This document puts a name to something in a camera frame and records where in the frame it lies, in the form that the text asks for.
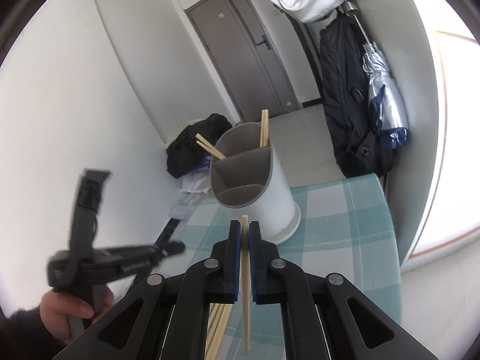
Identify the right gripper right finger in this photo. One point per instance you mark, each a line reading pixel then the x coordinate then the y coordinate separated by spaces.
pixel 275 280

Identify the teal plaid tablecloth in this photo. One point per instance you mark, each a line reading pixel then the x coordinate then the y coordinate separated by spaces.
pixel 345 227

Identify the blue cardboard box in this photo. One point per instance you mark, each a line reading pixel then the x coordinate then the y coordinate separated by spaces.
pixel 205 163

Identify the grey plastic parcel bag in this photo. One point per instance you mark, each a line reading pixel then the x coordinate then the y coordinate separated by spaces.
pixel 186 206

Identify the long wooden chopstick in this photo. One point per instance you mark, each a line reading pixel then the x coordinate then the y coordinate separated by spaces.
pixel 245 284

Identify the person's left hand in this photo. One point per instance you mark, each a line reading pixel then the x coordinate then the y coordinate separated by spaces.
pixel 56 307

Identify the black jacket on floor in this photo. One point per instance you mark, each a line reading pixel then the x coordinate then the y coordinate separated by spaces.
pixel 184 154

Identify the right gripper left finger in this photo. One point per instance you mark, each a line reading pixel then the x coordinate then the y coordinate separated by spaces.
pixel 213 280

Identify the white grey utensil holder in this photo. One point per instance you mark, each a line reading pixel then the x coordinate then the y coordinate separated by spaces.
pixel 250 181

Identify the white plastic parcel bag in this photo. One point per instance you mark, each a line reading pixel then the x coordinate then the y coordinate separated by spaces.
pixel 196 183

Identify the grey entrance door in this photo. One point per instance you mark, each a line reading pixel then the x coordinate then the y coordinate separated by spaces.
pixel 244 57

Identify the silver folded umbrella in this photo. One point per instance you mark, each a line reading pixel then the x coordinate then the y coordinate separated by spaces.
pixel 385 103

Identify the black hanging coat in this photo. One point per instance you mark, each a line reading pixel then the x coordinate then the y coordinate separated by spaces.
pixel 356 147

